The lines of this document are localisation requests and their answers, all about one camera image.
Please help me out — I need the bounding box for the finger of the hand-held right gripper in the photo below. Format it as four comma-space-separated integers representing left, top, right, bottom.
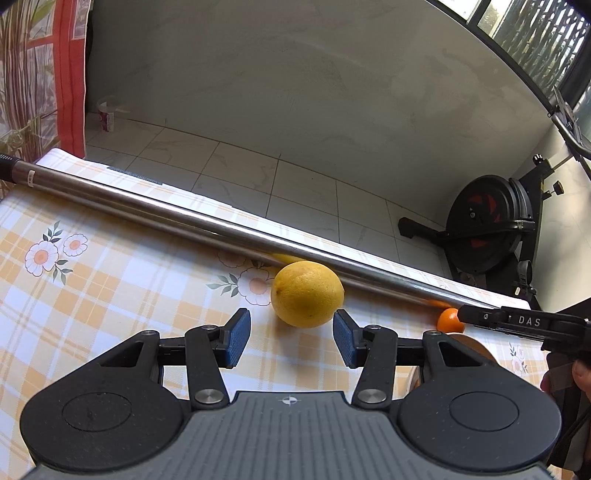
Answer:
457, 305, 505, 329

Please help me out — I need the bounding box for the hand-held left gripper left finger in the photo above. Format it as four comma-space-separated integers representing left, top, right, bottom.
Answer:
95, 308, 252, 411

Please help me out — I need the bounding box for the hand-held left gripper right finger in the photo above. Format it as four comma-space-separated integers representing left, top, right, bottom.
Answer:
333, 309, 499, 411

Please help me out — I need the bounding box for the beige round plate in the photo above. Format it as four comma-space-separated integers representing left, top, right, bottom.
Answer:
409, 333, 498, 393

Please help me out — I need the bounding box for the large yellow lemon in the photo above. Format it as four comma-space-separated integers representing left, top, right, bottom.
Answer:
270, 261, 345, 329

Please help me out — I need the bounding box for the person's right hand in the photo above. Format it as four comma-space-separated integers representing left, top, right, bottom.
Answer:
539, 359, 591, 398

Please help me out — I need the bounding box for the orange tangerine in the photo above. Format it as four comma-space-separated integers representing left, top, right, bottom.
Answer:
436, 308, 466, 334

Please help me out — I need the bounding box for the black exercise bike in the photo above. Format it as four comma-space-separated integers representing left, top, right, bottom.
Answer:
398, 87, 591, 311

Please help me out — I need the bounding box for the long steel pole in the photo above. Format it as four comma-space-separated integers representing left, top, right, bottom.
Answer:
0, 152, 502, 309

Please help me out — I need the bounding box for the plaid floral tablecloth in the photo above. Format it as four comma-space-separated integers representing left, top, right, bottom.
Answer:
0, 148, 548, 480

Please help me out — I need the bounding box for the window with metal grille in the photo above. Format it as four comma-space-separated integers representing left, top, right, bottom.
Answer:
429, 0, 591, 116

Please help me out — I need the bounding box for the red patterned curtain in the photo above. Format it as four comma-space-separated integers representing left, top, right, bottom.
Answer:
0, 0, 93, 204

